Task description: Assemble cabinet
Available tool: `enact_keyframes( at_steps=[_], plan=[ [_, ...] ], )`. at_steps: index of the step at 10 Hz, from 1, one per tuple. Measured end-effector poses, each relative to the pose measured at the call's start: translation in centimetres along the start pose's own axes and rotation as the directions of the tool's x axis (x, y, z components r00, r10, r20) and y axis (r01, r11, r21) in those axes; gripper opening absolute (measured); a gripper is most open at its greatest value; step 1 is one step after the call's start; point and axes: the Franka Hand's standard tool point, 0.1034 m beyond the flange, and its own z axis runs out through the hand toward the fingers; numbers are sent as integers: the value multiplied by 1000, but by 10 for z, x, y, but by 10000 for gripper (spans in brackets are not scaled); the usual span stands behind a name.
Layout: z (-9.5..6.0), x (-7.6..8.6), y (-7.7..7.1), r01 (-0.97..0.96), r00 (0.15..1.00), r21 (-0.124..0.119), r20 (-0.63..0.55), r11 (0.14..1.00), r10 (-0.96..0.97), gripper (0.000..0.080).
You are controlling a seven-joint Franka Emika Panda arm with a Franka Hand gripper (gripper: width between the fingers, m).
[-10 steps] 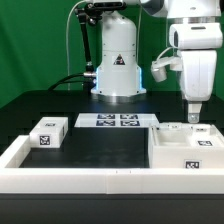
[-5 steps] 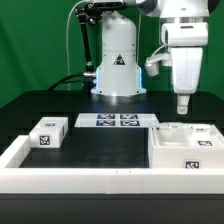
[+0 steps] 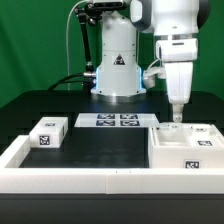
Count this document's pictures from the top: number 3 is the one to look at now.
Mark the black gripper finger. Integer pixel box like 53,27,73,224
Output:
172,104,184,122

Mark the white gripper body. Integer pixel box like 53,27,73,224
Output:
156,38,198,104

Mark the white cabinet door panel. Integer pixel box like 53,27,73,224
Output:
159,122,184,130

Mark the white cabinet body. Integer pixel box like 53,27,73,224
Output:
148,123,224,169

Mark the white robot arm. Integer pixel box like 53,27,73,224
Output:
86,0,211,122

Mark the white cabinet top block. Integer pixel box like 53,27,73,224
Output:
29,117,68,148

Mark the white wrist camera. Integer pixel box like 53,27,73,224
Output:
142,67,166,89

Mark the white marker base plate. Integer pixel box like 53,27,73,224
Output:
74,113,159,128

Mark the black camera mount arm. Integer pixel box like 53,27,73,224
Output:
75,3,101,91

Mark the white cable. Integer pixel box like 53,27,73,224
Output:
65,0,88,91

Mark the black cable bundle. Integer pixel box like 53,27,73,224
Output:
47,73,95,92

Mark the white U-shaped fence wall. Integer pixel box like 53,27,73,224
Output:
0,135,224,194

